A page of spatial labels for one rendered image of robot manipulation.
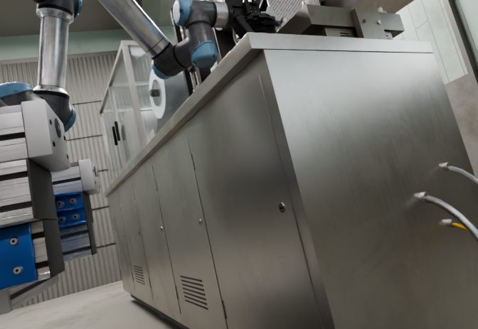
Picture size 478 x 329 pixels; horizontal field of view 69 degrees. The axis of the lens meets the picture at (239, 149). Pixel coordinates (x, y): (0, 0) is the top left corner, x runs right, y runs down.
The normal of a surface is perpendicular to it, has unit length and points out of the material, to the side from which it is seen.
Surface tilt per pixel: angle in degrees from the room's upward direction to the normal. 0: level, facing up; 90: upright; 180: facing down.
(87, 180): 90
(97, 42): 90
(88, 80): 90
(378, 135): 90
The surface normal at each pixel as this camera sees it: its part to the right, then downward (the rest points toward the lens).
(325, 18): 0.46, -0.24
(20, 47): 0.25, -0.21
